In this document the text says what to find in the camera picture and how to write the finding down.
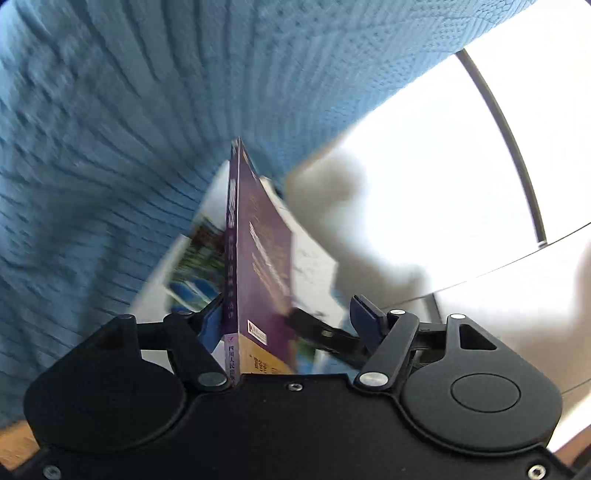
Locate white lined paper sheet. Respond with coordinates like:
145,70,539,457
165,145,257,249
126,174,233,375

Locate white text paper sheets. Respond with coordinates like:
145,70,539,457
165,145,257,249
260,177,353,375

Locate building photo postcard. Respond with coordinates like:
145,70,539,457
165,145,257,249
167,216,225,313

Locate dark curved metal bar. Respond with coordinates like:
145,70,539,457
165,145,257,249
455,49,548,248

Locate right blue floor chair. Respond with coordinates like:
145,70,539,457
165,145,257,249
1,1,526,427

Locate purple and gold book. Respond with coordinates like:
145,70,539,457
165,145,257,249
221,138,297,384

